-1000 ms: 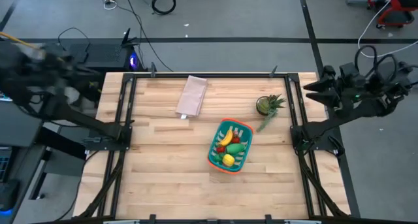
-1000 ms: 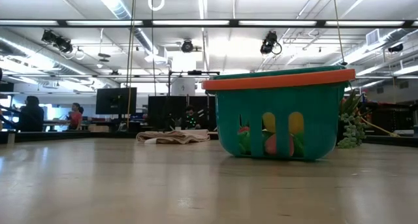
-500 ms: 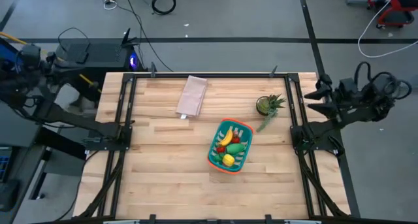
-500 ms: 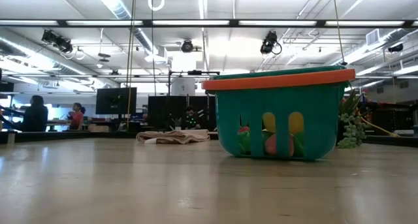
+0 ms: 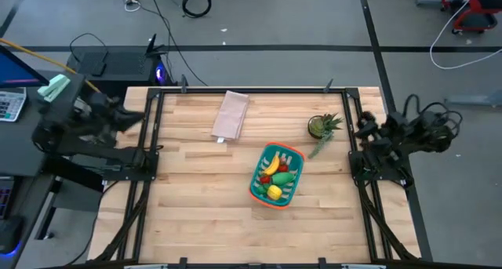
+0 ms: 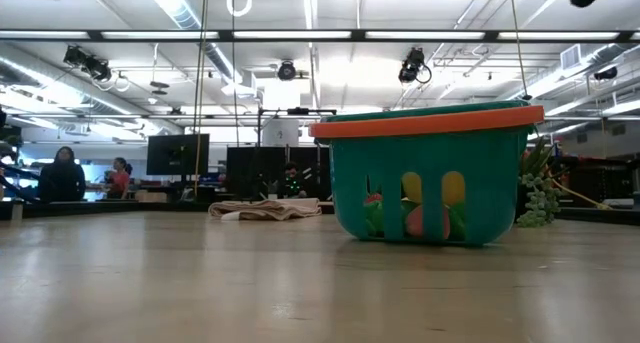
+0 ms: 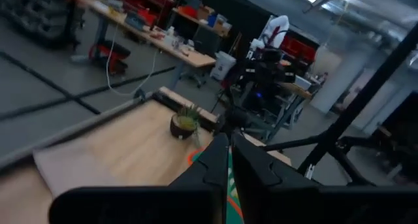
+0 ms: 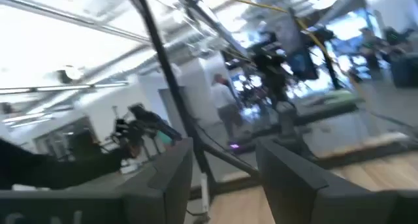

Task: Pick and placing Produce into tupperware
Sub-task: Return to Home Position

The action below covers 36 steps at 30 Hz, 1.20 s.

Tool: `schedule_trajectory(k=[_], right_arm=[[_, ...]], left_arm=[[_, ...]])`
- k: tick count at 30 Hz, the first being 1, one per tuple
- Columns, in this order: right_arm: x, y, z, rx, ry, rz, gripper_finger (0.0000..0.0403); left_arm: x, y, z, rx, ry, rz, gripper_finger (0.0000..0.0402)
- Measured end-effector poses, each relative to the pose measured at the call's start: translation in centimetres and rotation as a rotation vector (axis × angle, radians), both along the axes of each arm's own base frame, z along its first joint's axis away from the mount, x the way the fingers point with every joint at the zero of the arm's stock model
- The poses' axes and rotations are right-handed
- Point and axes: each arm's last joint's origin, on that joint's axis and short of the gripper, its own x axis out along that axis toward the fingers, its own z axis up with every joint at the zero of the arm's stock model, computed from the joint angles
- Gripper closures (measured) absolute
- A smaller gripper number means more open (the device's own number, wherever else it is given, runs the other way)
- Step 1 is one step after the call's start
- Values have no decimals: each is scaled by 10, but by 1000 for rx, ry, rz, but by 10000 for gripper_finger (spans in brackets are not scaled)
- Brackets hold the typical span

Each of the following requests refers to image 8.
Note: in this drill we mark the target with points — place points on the black equipment on stand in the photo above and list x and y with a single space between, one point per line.
140 119

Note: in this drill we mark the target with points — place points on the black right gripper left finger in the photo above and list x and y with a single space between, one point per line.
170 191

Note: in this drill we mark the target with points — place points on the dark grey desk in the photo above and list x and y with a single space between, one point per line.
326 111

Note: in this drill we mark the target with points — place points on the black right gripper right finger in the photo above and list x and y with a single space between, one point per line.
294 198

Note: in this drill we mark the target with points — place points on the person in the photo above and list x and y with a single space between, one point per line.
225 100
370 51

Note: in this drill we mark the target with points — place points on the computer monitor blue screen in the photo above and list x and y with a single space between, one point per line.
302 64

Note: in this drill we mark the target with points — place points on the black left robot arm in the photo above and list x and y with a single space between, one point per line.
58 168

